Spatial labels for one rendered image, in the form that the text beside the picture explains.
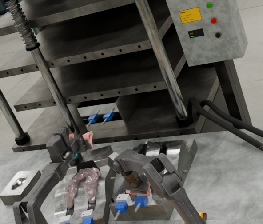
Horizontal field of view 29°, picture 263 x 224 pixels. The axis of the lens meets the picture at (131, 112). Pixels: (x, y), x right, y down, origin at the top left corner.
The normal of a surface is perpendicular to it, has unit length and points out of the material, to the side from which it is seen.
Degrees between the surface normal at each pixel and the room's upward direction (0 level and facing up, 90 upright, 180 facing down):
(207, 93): 0
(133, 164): 87
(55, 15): 90
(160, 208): 90
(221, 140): 0
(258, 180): 0
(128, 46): 90
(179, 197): 64
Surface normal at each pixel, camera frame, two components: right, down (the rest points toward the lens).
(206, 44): -0.34, 0.55
